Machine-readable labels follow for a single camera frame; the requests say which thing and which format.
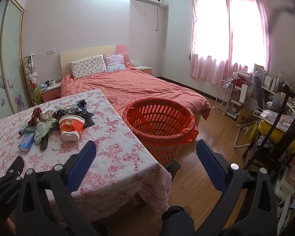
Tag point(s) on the hanging plush toy holder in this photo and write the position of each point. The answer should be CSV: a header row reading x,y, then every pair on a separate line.
x,y
31,71

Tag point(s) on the bed with orange duvet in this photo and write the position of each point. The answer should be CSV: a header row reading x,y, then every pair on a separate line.
x,y
142,86

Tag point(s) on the green plush toy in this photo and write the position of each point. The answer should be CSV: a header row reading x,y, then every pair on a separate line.
x,y
37,95

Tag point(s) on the person's leg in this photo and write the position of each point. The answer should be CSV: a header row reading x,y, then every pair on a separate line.
x,y
178,222

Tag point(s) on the brown paper bag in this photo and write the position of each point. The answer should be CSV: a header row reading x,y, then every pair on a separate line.
x,y
244,119

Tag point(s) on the wardrobe with flower decals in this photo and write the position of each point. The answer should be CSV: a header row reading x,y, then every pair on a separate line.
x,y
7,73

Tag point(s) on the beige and pink headboard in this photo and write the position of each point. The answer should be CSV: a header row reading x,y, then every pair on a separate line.
x,y
88,51

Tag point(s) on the red paper cup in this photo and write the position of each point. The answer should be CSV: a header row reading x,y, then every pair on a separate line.
x,y
71,126

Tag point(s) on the black dotted sock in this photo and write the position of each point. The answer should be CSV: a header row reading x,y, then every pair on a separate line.
x,y
87,118

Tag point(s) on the white mug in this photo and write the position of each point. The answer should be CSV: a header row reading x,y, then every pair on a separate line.
x,y
52,82

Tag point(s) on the white paper bag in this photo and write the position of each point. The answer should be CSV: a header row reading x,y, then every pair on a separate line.
x,y
245,92

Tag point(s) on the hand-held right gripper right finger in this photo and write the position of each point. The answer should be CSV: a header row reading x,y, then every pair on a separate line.
x,y
211,164

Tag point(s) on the blue tissue packet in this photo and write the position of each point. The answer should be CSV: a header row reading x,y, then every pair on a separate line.
x,y
26,142

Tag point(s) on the wall socket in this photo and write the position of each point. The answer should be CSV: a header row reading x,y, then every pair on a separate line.
x,y
51,51

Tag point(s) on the blue grey sock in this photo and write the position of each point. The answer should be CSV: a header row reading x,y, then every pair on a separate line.
x,y
76,107

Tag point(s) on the pink striped pillow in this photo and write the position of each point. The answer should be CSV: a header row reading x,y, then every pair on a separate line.
x,y
114,62

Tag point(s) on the pink white nightstand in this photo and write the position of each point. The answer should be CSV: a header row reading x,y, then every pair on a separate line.
x,y
50,93

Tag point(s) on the floral print pillow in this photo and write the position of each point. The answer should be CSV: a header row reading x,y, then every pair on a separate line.
x,y
88,66

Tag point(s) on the pink floral tablecloth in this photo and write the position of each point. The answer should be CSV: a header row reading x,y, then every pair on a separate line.
x,y
118,157

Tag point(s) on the black floral sock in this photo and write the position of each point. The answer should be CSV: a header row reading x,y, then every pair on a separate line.
x,y
59,118

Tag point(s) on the yellow bag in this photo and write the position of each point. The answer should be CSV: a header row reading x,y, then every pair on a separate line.
x,y
272,130

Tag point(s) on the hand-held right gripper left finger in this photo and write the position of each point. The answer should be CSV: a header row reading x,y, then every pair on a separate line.
x,y
82,162

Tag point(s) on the orange plastic basket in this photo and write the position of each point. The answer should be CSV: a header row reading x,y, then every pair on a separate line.
x,y
159,118

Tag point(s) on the small beige nightstand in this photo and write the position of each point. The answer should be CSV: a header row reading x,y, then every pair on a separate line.
x,y
143,70

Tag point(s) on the pink curtain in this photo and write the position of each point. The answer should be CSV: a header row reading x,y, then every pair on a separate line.
x,y
211,66

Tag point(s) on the light green sock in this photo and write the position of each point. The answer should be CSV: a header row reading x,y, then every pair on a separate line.
x,y
43,130

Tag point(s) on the dark wooden chair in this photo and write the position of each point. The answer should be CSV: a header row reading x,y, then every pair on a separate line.
x,y
288,98

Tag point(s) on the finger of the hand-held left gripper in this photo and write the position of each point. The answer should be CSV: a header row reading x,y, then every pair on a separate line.
x,y
5,184

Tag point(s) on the dark wooden stool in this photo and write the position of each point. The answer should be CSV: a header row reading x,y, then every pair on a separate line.
x,y
174,167

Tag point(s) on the grey office chair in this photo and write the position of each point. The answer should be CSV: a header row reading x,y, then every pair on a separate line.
x,y
258,88

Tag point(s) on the white cloth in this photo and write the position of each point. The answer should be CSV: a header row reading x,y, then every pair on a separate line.
x,y
47,115

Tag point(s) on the dark red sock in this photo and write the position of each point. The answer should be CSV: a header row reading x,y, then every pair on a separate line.
x,y
35,116

